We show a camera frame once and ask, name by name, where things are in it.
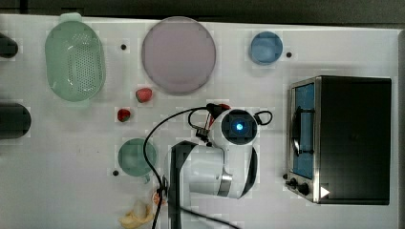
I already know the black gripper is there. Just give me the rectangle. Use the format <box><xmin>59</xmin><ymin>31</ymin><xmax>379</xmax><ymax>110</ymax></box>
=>
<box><xmin>196</xmin><ymin>103</ymin><xmax>230</xmax><ymax>142</ymax></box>

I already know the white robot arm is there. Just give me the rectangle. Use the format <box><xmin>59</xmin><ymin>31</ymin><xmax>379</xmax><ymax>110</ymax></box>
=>
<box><xmin>163</xmin><ymin>103</ymin><xmax>260</xmax><ymax>229</ymax></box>

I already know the lilac round plate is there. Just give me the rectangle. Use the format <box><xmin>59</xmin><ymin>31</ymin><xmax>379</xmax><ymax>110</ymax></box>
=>
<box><xmin>141</xmin><ymin>16</ymin><xmax>216</xmax><ymax>94</ymax></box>

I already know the pink green strawberry toy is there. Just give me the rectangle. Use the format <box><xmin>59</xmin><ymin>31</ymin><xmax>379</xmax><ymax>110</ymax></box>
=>
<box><xmin>135</xmin><ymin>88</ymin><xmax>153</xmax><ymax>103</ymax></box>

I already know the blue plastic cup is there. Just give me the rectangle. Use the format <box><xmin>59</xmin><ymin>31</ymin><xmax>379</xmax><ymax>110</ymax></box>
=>
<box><xmin>249</xmin><ymin>31</ymin><xmax>284</xmax><ymax>66</ymax></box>

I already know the red strawberry toy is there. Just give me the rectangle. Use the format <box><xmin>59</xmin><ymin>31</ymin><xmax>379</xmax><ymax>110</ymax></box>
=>
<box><xmin>117</xmin><ymin>109</ymin><xmax>131</xmax><ymax>122</ymax></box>

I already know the green plastic mug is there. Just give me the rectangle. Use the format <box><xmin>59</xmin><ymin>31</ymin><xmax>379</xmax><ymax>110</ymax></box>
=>
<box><xmin>117</xmin><ymin>138</ymin><xmax>158</xmax><ymax>183</ymax></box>

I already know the orange slice toy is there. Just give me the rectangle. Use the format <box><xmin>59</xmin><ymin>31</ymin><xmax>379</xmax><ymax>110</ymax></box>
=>
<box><xmin>152</xmin><ymin>190</ymin><xmax>167</xmax><ymax>206</ymax></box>

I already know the silver toaster oven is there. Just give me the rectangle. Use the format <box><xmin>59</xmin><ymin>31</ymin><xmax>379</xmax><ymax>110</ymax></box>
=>
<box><xmin>283</xmin><ymin>75</ymin><xmax>392</xmax><ymax>205</ymax></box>

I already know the peeled banana toy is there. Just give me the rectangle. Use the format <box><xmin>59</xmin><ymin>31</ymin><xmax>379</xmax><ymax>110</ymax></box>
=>
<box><xmin>118</xmin><ymin>200</ymin><xmax>154</xmax><ymax>229</ymax></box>

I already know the green perforated colander basket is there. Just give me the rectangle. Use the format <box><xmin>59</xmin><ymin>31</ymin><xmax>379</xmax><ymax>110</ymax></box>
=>
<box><xmin>45</xmin><ymin>12</ymin><xmax>106</xmax><ymax>102</ymax></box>

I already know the black frying pan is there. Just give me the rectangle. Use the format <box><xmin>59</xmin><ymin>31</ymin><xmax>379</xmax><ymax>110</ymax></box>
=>
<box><xmin>0</xmin><ymin>103</ymin><xmax>32</xmax><ymax>139</ymax></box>

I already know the dark pot top corner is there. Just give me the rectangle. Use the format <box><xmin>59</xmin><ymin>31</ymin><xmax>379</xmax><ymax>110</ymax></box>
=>
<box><xmin>0</xmin><ymin>33</ymin><xmax>18</xmax><ymax>58</ymax></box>

